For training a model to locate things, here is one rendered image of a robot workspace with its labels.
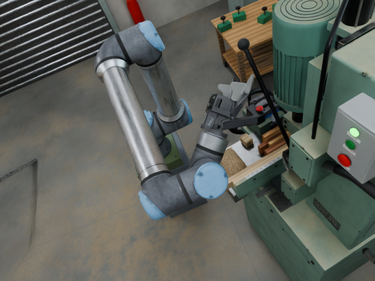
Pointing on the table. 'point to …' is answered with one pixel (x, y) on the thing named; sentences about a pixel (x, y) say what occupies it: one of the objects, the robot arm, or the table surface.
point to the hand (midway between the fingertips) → (245, 76)
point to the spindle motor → (298, 45)
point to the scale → (264, 167)
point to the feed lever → (243, 44)
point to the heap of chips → (232, 162)
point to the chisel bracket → (291, 126)
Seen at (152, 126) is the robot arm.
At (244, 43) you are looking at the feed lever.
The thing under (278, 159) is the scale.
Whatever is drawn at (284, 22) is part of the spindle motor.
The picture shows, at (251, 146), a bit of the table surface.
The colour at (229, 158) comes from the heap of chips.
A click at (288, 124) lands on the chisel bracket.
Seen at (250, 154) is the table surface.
